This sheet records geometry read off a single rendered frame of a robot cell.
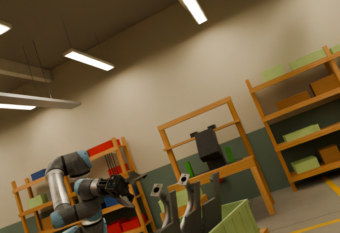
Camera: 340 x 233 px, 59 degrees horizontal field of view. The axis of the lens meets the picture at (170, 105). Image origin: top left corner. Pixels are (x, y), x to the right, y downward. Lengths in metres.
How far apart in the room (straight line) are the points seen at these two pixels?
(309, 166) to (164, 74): 3.54
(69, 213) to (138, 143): 5.71
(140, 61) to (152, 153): 2.17
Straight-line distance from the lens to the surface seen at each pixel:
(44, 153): 8.56
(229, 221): 1.44
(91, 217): 1.51
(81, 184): 1.47
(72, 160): 1.78
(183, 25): 7.10
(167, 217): 1.34
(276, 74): 6.01
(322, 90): 6.09
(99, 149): 6.92
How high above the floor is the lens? 1.27
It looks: 10 degrees up
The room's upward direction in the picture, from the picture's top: 21 degrees counter-clockwise
